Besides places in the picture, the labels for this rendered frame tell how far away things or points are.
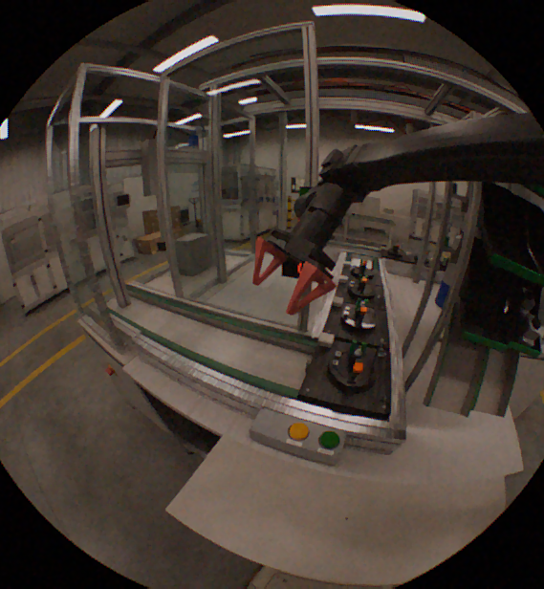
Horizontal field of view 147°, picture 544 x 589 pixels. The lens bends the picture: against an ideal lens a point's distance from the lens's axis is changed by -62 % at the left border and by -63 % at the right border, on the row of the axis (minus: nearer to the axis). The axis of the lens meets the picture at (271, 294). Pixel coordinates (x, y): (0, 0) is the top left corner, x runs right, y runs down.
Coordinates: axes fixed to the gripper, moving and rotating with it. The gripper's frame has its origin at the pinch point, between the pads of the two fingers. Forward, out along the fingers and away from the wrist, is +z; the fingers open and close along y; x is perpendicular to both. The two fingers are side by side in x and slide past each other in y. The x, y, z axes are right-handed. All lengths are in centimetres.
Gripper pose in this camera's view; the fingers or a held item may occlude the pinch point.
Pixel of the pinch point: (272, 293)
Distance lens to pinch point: 33.5
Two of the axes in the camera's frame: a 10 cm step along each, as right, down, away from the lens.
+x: 6.4, 3.0, 7.1
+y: 5.5, 4.7, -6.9
